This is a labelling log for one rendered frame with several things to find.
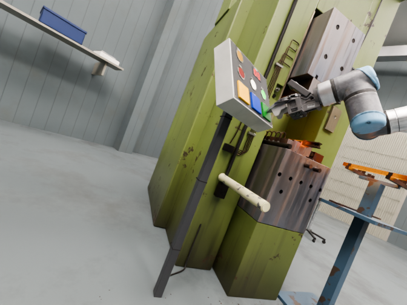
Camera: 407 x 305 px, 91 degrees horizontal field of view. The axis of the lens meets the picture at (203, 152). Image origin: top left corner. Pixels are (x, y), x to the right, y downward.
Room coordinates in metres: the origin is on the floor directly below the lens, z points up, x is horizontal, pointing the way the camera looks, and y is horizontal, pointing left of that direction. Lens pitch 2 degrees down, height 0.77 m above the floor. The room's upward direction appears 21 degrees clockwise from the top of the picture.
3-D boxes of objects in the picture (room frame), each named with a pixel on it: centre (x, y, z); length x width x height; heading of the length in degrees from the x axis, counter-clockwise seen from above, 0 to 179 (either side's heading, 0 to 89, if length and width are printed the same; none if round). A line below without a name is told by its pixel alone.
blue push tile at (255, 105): (0.85, -0.13, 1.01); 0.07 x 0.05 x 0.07; 136
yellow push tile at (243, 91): (0.78, -0.06, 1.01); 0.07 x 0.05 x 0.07; 136
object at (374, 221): (1.22, -1.06, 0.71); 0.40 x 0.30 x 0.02; 114
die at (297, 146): (1.41, -0.46, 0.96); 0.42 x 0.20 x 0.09; 21
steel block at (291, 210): (1.44, -0.51, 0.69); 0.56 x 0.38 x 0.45; 21
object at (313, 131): (1.69, -0.76, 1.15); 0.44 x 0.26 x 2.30; 21
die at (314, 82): (1.41, -0.46, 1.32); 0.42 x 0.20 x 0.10; 21
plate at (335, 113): (1.45, -0.78, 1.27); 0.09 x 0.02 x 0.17; 111
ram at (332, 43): (1.43, -0.50, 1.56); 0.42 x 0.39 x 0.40; 21
